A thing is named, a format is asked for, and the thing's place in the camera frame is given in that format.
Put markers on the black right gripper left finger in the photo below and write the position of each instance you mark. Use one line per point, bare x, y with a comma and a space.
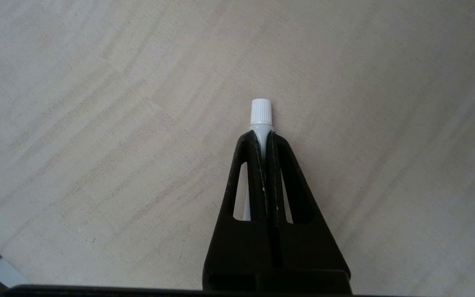
225, 247

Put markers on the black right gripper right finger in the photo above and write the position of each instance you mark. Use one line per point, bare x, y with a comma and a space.
311, 247

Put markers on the small white toothpaste tube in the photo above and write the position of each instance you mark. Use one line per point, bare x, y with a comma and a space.
261, 111

